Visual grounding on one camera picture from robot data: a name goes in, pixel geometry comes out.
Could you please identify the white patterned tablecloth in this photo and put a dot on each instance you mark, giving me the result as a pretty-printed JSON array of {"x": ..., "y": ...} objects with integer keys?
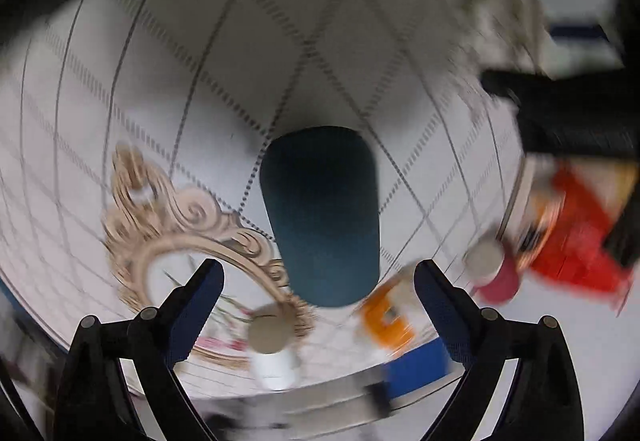
[{"x": 210, "y": 86}]

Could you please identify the dark teal cup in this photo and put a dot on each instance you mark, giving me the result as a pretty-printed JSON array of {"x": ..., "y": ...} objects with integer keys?
[{"x": 322, "y": 216}]

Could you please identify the white bottle with tan cap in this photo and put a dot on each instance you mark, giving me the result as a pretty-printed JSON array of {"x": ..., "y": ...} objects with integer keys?
[{"x": 272, "y": 346}]

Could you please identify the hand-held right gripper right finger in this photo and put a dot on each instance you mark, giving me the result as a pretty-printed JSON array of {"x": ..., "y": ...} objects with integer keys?
[{"x": 452, "y": 316}]

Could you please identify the red printed bag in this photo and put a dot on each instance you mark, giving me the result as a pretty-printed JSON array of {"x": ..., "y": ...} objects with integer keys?
[{"x": 575, "y": 231}]

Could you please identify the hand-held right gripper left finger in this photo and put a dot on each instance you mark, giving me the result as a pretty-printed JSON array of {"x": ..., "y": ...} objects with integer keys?
[{"x": 192, "y": 321}]

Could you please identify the pink bottle with grey cap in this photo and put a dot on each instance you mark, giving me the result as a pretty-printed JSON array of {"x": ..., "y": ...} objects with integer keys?
[{"x": 492, "y": 271}]

